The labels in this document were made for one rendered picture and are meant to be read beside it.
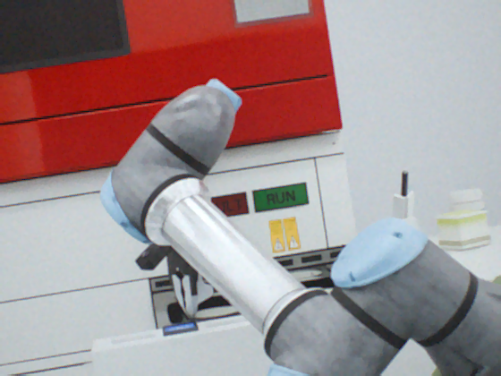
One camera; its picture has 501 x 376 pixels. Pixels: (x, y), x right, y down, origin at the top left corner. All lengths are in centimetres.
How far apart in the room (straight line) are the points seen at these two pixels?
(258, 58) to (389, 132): 167
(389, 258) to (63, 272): 109
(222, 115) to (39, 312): 83
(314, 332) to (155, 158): 39
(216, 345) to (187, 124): 34
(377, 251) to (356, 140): 251
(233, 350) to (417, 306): 42
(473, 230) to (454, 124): 185
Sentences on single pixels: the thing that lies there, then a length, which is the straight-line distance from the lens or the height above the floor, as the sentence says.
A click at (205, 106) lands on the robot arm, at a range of 159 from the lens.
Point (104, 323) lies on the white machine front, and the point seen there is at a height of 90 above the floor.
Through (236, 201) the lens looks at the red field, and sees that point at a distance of 226.
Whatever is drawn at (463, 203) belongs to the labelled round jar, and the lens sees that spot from 222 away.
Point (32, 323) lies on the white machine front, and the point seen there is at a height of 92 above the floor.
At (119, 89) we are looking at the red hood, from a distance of 220.
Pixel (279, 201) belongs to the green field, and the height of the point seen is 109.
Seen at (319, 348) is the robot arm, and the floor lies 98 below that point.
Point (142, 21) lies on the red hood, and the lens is 221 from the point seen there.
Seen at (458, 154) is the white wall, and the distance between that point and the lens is 391.
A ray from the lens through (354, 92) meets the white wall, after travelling 382.
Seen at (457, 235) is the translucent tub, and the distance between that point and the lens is 207.
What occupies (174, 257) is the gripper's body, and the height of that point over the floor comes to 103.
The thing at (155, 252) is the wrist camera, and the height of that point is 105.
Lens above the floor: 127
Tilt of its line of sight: 3 degrees down
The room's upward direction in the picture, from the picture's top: 9 degrees counter-clockwise
